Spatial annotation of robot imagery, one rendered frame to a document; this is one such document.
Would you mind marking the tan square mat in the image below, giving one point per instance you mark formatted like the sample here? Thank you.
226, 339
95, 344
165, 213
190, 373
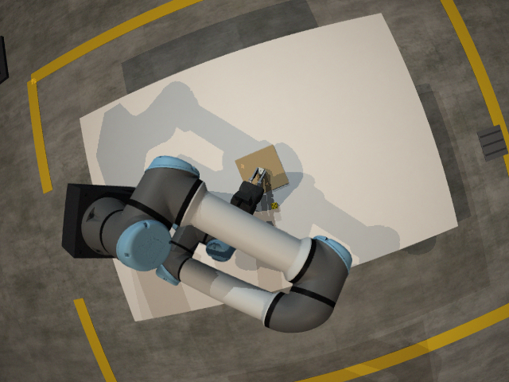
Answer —
267, 159

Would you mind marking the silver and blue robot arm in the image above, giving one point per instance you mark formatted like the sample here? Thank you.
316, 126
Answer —
139, 237

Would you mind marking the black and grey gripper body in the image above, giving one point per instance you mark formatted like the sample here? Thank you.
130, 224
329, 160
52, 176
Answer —
247, 197

